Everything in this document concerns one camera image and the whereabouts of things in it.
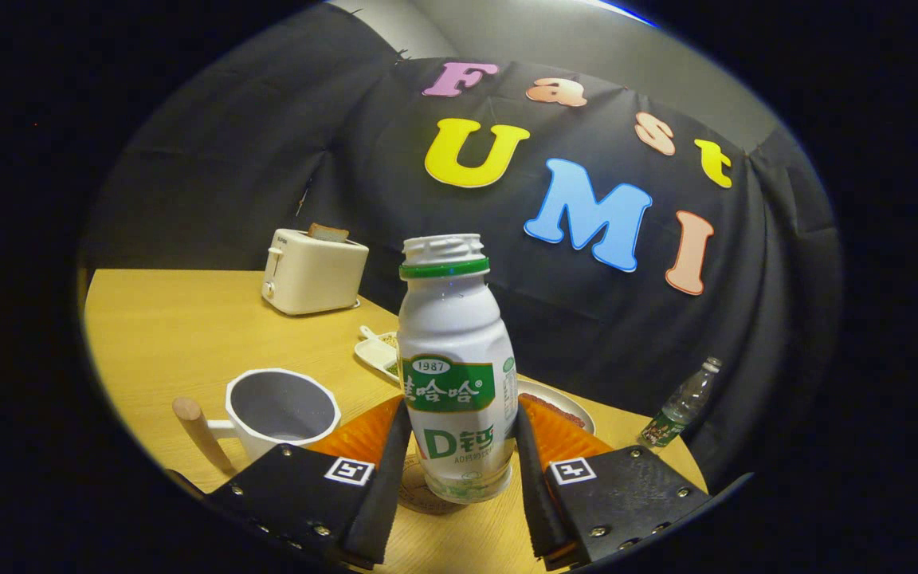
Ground round cork coaster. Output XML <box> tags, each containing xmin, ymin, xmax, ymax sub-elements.
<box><xmin>398</xmin><ymin>453</ymin><xmax>468</xmax><ymax>515</ymax></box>

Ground white divided bean dish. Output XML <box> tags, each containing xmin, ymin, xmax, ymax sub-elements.
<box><xmin>354</xmin><ymin>330</ymin><xmax>401</xmax><ymax>382</ymax></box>

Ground round beige plate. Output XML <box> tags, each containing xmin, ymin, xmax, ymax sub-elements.
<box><xmin>516</xmin><ymin>379</ymin><xmax>596</xmax><ymax>436</ymax></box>

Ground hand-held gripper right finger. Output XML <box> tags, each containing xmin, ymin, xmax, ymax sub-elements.
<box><xmin>515</xmin><ymin>394</ymin><xmax>713</xmax><ymax>571</ymax></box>

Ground black backdrop cloth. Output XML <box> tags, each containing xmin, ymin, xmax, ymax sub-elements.
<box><xmin>80</xmin><ymin>4</ymin><xmax>842</xmax><ymax>495</ymax></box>

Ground cream toaster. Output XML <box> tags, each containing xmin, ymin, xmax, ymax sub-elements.
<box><xmin>261</xmin><ymin>228</ymin><xmax>370</xmax><ymax>316</ymax></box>

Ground red meat slices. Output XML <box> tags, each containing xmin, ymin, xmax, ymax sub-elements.
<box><xmin>518</xmin><ymin>392</ymin><xmax>586</xmax><ymax>429</ymax></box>

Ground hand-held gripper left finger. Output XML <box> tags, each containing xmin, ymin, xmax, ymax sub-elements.
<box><xmin>204</xmin><ymin>396</ymin><xmax>414</xmax><ymax>571</ymax></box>

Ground wooden table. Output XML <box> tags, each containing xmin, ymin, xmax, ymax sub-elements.
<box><xmin>80</xmin><ymin>269</ymin><xmax>708</xmax><ymax>574</ymax></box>

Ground white juice bottle green label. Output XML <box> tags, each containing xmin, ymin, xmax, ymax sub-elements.
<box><xmin>397</xmin><ymin>234</ymin><xmax>520</xmax><ymax>504</ymax></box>

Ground white cup wooden handle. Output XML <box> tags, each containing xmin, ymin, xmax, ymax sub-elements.
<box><xmin>172</xmin><ymin>368</ymin><xmax>342</xmax><ymax>477</ymax></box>

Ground clear plastic water bottle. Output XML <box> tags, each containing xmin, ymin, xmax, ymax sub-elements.
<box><xmin>639</xmin><ymin>356</ymin><xmax>723</xmax><ymax>448</ymax></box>

